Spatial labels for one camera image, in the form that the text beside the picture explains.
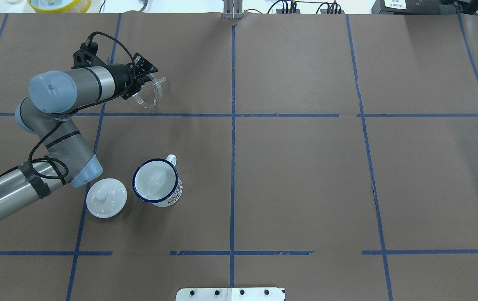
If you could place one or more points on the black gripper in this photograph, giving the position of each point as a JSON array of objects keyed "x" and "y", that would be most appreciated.
[{"x": 120, "y": 78}]

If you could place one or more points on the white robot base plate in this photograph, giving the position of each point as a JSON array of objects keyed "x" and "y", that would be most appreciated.
[{"x": 231, "y": 294}]

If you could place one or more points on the yellow tape roll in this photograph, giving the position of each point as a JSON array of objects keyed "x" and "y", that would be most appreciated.
[{"x": 60, "y": 6}]

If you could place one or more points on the white ceramic lid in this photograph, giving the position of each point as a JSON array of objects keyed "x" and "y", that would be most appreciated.
[{"x": 106, "y": 198}]

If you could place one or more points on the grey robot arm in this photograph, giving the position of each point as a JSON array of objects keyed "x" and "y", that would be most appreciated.
[{"x": 62, "y": 156}]

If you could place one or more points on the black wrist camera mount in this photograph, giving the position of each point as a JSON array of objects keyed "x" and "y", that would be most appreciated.
[{"x": 86, "y": 56}]

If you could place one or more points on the black box with label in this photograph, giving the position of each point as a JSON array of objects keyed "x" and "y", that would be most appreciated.
[{"x": 412, "y": 7}]

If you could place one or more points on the white enamel mug blue rim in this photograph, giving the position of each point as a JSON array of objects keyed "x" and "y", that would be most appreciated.
[{"x": 157, "y": 182}]

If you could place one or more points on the aluminium frame post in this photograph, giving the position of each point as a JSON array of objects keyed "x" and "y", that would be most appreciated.
[{"x": 233, "y": 9}]

